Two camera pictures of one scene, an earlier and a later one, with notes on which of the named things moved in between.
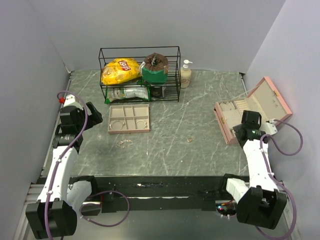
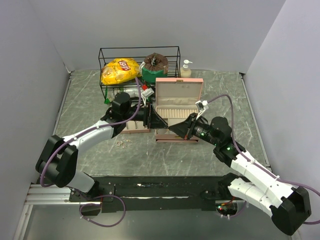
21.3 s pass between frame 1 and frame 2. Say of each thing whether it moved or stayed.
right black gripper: moved
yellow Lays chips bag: stayed
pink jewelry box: moved
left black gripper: moved
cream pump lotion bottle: stayed
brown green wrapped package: stayed
